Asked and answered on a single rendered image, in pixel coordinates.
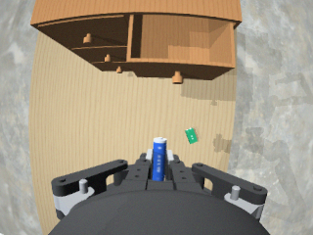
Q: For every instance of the small brown wooden chest of drawers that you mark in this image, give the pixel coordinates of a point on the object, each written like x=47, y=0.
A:
x=50, y=11

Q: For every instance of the blue aa battery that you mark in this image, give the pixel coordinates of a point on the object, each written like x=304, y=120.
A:
x=159, y=158

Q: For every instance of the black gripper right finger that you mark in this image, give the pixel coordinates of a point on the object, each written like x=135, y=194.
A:
x=244, y=194

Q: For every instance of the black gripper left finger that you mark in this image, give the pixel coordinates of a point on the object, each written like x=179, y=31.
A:
x=75, y=187

